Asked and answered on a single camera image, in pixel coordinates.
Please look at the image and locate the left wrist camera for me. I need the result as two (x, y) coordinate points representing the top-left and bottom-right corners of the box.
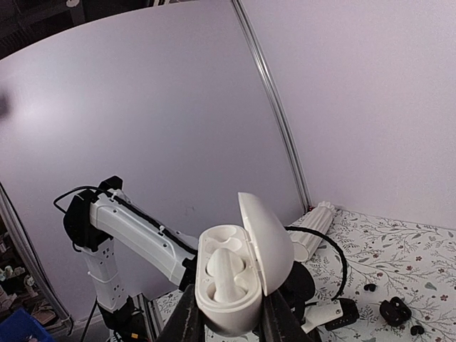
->
(324, 298), (360, 331)

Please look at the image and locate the floral patterned table mat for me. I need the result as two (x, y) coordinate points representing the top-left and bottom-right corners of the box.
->
(156, 208), (456, 342)

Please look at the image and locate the left aluminium frame post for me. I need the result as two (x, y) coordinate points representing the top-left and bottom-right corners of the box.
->
(231, 0), (311, 213)

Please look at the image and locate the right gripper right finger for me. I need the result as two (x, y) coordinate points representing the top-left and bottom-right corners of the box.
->
(259, 290), (312, 342)

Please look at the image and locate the blue plastic bin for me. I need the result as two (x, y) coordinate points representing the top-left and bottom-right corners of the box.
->
(1, 308), (54, 342)

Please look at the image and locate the white ribbed vase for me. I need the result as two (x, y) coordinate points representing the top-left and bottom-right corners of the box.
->
(288, 202), (336, 263)

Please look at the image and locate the white oval earbud case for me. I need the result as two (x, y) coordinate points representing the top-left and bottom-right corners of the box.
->
(195, 192), (294, 337)

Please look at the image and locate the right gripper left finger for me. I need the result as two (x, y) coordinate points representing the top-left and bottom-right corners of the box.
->
(160, 284), (203, 342)

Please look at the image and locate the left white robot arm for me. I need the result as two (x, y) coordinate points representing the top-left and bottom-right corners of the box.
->
(53, 175), (198, 341)

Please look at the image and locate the left camera black cable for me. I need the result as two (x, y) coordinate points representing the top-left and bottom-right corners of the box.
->
(284, 226), (352, 304)

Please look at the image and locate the black earbud on mat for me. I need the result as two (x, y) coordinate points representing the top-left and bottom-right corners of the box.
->
(410, 325), (425, 336)
(363, 284), (377, 292)

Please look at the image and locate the black open earbud case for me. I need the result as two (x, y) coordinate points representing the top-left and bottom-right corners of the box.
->
(379, 296), (412, 327)

